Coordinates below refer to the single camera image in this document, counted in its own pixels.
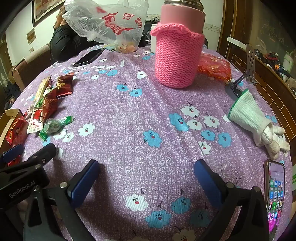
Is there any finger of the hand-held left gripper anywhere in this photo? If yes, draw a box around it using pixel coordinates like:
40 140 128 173
26 143 57 166
0 144 25 163

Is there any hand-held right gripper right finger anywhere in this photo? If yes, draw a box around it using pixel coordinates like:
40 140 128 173
194 159 270 241

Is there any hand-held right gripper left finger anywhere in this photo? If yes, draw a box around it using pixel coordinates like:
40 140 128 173
23 159 100 241

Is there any green candy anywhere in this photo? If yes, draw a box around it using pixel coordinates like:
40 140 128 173
39 116 75 141

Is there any red white snack packet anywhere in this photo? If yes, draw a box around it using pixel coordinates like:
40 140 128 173
26 109 44 134

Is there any cardboard box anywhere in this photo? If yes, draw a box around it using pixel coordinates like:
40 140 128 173
0 109 25 149

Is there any red gold snack packet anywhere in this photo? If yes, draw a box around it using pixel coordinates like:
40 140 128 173
56 72 75 97
42 88 59 120

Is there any green white snack packet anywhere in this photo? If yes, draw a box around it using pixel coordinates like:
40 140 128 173
33 97 45 109

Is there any beige wafer packet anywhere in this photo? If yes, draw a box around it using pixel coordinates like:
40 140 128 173
33 75 52 108

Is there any smartphone with lit screen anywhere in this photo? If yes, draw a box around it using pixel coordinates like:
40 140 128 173
264 159 286 237

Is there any white work glove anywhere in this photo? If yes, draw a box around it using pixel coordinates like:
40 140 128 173
228 89 290 160

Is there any brown armchair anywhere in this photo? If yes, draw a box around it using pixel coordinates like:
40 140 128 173
11 45 52 93

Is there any purple floral tablecloth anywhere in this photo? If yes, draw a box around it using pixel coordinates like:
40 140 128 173
10 44 293 241

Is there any black smartphone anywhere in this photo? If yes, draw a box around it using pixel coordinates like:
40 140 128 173
73 49 103 67

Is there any red mesh pouch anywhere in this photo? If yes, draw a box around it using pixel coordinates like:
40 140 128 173
197 54 232 81

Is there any metal phone stand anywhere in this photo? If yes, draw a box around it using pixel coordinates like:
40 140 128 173
224 44 258 98

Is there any pink thermos with knitted sleeve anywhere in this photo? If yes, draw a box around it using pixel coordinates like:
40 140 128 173
150 0 206 89

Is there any clear plastic bag red print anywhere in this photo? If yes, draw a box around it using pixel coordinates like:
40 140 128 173
63 0 149 54

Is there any white bottle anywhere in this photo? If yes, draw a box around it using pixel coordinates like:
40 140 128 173
150 23 160 52

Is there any small wall plaque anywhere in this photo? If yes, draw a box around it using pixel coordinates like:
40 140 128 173
26 27 36 45

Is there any tangle of cables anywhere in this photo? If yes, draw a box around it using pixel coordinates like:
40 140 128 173
264 52 281 70

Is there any framed wall picture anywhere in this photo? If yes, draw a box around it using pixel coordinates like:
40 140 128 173
31 0 66 27

